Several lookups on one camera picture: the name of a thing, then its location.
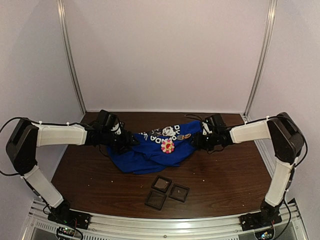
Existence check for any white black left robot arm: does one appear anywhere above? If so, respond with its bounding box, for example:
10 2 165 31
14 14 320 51
5 116 139 209

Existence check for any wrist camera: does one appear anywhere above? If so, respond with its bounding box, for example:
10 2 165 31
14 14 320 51
204 113 227 131
96 110 120 132

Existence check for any right aluminium frame post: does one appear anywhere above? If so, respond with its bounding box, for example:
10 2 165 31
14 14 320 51
243 0 278 118

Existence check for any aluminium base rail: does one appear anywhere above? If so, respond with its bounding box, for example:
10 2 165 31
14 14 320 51
21 198 310 240

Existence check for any black right camera cable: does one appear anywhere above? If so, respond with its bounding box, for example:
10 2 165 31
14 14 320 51
184 113 208 123

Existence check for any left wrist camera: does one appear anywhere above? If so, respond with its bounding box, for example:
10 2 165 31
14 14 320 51
96 110 120 132

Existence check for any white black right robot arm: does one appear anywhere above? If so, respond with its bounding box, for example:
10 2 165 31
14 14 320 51
190 112 307 208

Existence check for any left aluminium frame post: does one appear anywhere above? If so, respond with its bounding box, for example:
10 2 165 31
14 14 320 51
56 0 87 115

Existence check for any pink flower plush brooch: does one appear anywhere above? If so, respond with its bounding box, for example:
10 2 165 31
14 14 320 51
161 138 175 154

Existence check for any black display box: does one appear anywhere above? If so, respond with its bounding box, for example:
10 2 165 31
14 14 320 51
168 183 190 203
151 175 172 193
144 190 167 211

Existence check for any aluminium frame post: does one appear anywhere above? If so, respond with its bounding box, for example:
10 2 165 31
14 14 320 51
243 0 278 118
56 0 87 115

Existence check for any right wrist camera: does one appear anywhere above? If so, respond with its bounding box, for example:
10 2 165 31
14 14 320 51
204 113 227 131

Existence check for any black display box lower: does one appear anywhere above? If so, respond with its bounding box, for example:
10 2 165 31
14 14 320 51
144 190 167 211

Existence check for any black display box upper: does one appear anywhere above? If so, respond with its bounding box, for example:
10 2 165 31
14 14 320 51
151 175 172 193

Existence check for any black display box right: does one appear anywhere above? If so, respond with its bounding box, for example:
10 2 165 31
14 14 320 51
168 183 190 203

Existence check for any blue printed t-shirt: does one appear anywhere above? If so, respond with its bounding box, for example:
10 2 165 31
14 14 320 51
106 121 202 175

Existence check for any small round badge brooch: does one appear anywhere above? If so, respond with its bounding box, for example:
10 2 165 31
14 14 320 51
177 133 192 141

